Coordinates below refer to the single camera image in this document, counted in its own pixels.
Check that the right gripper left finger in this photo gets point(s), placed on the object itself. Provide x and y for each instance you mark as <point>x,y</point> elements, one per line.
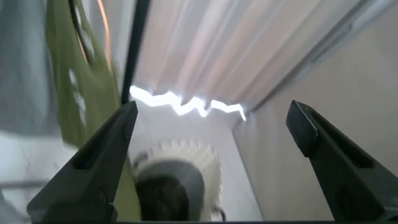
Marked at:
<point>81,193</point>

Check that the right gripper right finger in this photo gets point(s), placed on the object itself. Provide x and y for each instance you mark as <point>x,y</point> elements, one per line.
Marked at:
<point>367,186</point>

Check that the green shirt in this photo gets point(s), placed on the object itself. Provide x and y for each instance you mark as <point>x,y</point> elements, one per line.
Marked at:
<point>90,102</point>

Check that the pale grey shorts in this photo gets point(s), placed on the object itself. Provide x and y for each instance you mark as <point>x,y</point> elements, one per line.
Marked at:
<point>25,62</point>

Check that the pink clothes hanger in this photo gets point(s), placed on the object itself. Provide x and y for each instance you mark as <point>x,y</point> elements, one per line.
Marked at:
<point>107,37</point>

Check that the white laundry basket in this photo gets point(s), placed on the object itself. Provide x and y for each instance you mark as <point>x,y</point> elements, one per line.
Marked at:
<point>205,155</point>

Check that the black clothes rack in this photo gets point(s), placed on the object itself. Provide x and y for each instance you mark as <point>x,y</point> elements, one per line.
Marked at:
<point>135,46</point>

